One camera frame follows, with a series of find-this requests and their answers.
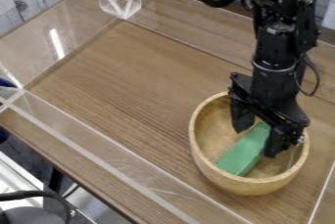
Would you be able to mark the blue object at edge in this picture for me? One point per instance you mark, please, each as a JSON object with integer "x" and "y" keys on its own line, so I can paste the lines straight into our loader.
{"x": 7, "y": 83}

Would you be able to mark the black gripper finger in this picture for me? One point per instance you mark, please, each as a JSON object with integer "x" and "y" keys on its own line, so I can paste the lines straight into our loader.
{"x": 243, "y": 116}
{"x": 282, "y": 137}

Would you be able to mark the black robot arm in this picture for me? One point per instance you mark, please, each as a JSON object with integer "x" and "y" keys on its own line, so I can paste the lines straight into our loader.
{"x": 286, "y": 31}

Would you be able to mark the black table leg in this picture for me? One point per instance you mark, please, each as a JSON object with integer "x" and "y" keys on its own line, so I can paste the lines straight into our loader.
{"x": 55, "y": 180}

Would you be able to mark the black metal bracket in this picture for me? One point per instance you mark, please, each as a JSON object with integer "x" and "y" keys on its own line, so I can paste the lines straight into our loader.
{"x": 55, "y": 207}

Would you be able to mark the green rectangular block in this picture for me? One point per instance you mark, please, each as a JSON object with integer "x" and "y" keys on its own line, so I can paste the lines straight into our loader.
{"x": 241, "y": 157}

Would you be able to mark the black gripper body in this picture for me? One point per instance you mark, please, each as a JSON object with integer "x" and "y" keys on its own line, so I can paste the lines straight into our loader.
{"x": 271, "y": 91}

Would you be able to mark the clear acrylic enclosure wall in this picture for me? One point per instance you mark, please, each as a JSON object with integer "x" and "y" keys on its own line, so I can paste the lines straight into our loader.
{"x": 106, "y": 90}

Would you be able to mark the brown wooden bowl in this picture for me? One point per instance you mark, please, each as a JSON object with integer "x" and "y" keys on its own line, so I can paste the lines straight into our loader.
{"x": 213, "y": 137}

